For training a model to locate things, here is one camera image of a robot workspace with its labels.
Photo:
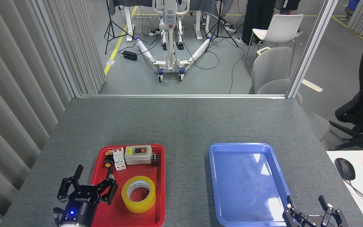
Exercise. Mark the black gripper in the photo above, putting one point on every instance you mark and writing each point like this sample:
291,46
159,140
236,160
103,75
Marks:
318,222
79,205

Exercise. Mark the yellow tape roll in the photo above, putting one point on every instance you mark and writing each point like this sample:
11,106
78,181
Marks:
126,198

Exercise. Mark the small yellow brown part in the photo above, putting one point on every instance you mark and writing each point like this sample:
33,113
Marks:
109,153

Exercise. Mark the white circuit breaker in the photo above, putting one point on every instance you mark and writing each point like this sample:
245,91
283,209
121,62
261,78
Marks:
119,160

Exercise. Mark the black computer mouse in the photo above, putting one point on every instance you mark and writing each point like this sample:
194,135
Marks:
345,168

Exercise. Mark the white desk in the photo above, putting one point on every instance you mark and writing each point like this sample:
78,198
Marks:
362,176

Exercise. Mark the red plastic tray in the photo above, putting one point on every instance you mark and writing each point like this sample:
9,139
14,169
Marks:
156,189

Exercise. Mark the small dark cylinder part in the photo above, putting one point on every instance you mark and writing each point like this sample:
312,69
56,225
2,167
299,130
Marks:
155,160

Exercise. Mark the blue plastic tray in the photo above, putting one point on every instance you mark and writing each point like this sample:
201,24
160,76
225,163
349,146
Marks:
247,183

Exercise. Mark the pale wooden board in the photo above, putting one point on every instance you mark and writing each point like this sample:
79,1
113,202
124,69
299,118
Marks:
312,85

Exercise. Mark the black power adapter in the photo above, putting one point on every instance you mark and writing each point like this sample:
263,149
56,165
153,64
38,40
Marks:
129,55

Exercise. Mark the white wheeled stand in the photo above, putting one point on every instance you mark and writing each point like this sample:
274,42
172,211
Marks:
170,60

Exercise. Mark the grey upholstered chair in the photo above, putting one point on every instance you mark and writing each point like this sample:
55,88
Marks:
269,69

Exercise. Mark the black tripod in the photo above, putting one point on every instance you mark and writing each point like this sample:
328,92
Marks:
221,31
109,25

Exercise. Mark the white power strip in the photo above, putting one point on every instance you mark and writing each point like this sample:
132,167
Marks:
154,32

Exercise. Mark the table with white legs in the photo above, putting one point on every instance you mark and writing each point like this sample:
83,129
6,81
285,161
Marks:
128,19

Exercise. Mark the white plastic chair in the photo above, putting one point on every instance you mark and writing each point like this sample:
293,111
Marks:
282,28

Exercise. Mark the person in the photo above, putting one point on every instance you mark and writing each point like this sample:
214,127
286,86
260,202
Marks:
224,22
257,19

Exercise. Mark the blue bin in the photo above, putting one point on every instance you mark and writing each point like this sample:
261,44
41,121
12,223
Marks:
353,8

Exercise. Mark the orange round knob switch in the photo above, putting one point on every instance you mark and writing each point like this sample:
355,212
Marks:
108,164

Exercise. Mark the grey push button switch box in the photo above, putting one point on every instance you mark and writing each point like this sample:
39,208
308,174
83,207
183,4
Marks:
137,157

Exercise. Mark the silver aluminium rail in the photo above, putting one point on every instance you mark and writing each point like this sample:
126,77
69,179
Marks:
181,96

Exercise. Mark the silver aluminium post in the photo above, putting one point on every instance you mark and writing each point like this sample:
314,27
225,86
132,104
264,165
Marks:
310,50

